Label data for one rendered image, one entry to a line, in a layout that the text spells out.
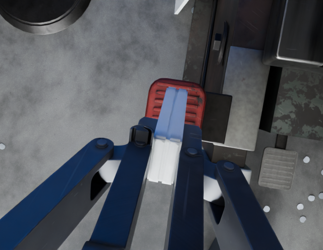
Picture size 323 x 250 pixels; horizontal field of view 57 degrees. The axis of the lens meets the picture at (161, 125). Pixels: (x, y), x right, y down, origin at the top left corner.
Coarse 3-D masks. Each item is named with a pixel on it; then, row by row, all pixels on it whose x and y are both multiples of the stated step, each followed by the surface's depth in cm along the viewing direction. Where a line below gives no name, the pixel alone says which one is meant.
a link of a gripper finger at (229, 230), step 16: (224, 160) 15; (224, 176) 14; (240, 176) 14; (224, 192) 13; (240, 192) 13; (208, 208) 15; (224, 208) 13; (240, 208) 12; (256, 208) 12; (224, 224) 13; (240, 224) 11; (256, 224) 11; (224, 240) 13; (240, 240) 11; (256, 240) 11; (272, 240) 11
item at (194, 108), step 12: (156, 84) 31; (168, 84) 30; (180, 84) 30; (192, 84) 30; (156, 96) 31; (192, 96) 30; (204, 96) 30; (156, 108) 31; (192, 108) 31; (204, 108) 31; (192, 120) 31
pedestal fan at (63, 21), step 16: (0, 0) 103; (16, 0) 103; (32, 0) 103; (48, 0) 102; (64, 0) 102; (80, 0) 102; (16, 16) 103; (32, 16) 103; (48, 16) 103; (64, 16) 103; (80, 16) 105; (32, 32) 106; (48, 32) 106
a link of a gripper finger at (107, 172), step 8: (144, 120) 18; (152, 120) 18; (152, 128) 18; (120, 152) 15; (112, 160) 14; (120, 160) 15; (104, 168) 15; (112, 168) 15; (96, 176) 15; (104, 176) 15; (112, 176) 15
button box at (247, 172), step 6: (216, 0) 78; (216, 6) 78; (210, 30) 78; (210, 36) 77; (210, 42) 77; (210, 48) 77; (204, 72) 77; (204, 78) 76; (204, 84) 76; (204, 150) 56; (204, 156) 50; (240, 168) 44; (246, 168) 45; (246, 174) 44
